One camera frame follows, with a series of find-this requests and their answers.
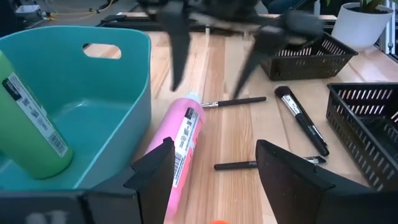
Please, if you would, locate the black marker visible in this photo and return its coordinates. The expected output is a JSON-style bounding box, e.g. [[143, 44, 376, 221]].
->
[[213, 155, 327, 171]]

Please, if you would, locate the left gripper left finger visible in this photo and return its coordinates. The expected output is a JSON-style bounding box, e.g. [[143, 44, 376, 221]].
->
[[123, 136, 177, 224]]

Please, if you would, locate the green paint bottle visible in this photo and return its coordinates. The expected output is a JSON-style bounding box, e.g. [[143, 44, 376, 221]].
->
[[0, 49, 74, 180]]

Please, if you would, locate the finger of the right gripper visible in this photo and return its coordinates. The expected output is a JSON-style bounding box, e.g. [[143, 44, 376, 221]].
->
[[161, 12, 191, 92], [233, 30, 290, 98]]

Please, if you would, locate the black slotted plastic basket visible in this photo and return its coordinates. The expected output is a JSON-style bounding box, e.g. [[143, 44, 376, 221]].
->
[[325, 82, 398, 192], [259, 30, 359, 82]]

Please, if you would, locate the pink paint bottle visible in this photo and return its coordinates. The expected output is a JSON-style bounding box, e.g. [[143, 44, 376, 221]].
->
[[144, 92, 206, 223]]

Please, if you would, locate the black metal table frame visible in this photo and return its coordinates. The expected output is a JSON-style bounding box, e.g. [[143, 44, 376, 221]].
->
[[96, 12, 338, 37]]

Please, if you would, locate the potted green plant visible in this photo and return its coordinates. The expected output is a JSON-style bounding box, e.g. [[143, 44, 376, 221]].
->
[[325, 0, 396, 52]]

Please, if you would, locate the thin black paint brush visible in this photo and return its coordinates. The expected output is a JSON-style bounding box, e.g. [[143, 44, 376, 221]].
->
[[201, 96, 267, 109]]

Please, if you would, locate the teal plastic bin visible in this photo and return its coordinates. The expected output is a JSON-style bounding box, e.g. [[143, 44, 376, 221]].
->
[[0, 25, 152, 191]]

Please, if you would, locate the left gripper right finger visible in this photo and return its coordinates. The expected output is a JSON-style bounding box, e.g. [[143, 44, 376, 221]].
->
[[255, 139, 335, 224]]

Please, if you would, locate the yellow cable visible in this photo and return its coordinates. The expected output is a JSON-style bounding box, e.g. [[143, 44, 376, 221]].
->
[[46, 0, 114, 21]]

